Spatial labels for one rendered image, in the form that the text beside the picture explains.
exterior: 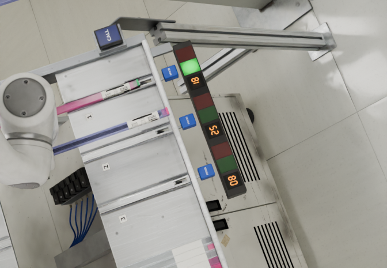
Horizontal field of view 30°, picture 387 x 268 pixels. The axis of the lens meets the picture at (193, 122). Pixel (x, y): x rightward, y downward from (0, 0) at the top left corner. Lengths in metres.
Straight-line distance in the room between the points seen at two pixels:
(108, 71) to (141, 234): 0.34
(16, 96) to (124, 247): 0.48
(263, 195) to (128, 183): 0.70
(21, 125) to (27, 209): 1.04
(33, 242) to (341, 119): 0.92
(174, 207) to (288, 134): 0.81
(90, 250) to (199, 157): 0.39
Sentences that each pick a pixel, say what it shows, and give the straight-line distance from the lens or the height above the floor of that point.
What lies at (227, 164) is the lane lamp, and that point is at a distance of 1.45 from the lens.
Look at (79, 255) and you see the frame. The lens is 1.84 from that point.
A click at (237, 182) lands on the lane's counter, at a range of 1.45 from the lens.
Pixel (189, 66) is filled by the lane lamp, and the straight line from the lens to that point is 1.51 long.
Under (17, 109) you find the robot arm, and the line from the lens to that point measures 1.06.
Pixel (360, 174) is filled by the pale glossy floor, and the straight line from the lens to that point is 2.04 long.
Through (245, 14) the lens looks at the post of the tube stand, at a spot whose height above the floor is 0.01.
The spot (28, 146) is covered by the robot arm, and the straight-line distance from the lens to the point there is 1.07.
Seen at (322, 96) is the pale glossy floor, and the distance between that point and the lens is 2.09.
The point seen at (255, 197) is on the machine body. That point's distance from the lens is 2.04.
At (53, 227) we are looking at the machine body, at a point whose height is 0.62.
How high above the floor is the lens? 1.75
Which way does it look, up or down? 47 degrees down
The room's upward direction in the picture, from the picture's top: 95 degrees counter-clockwise
